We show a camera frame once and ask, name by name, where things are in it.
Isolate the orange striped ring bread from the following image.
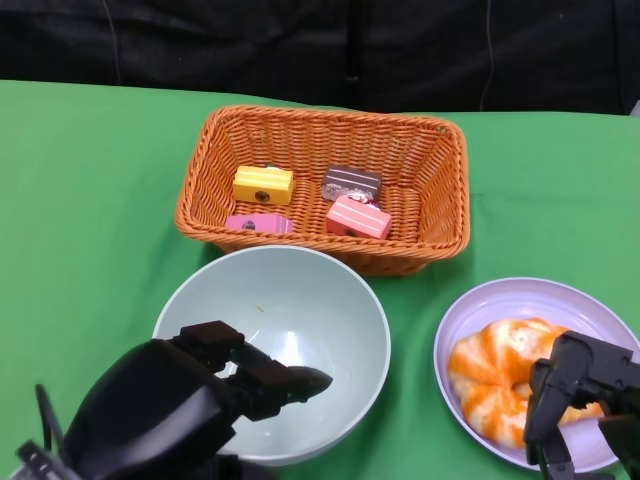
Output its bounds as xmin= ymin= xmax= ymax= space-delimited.
xmin=447 ymin=321 xmax=556 ymax=448

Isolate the green tablecloth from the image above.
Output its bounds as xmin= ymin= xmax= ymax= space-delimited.
xmin=0 ymin=78 xmax=640 ymax=480

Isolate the pink striped cake piece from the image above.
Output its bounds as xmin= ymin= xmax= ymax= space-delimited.
xmin=224 ymin=212 xmax=294 ymax=235

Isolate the chocolate layered cake slice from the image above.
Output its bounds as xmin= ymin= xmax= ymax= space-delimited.
xmin=321 ymin=164 xmax=384 ymax=202

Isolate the lavender white plate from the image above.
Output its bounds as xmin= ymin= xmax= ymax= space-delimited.
xmin=433 ymin=277 xmax=640 ymax=474

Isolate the black backdrop strap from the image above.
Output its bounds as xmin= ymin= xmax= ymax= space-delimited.
xmin=344 ymin=0 xmax=362 ymax=84

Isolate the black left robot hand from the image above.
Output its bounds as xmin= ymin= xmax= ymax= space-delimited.
xmin=62 ymin=320 xmax=335 ymax=480

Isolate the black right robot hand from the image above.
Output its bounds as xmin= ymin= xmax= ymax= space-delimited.
xmin=522 ymin=330 xmax=640 ymax=480

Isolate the pale green bowl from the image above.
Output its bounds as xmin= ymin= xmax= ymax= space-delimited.
xmin=152 ymin=244 xmax=392 ymax=467

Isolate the salmon cake block with blueberry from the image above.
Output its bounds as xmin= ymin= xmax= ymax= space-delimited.
xmin=325 ymin=194 xmax=393 ymax=241

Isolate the yellow layered cake slice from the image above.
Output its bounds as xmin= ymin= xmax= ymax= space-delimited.
xmin=232 ymin=164 xmax=295 ymax=206

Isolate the orange striped shell bread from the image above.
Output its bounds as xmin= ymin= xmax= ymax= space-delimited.
xmin=514 ymin=317 xmax=606 ymax=426

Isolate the black backdrop curtain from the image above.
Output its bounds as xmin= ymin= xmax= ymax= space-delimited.
xmin=0 ymin=0 xmax=640 ymax=117

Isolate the orange wicker basket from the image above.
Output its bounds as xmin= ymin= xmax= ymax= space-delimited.
xmin=174 ymin=104 xmax=471 ymax=277

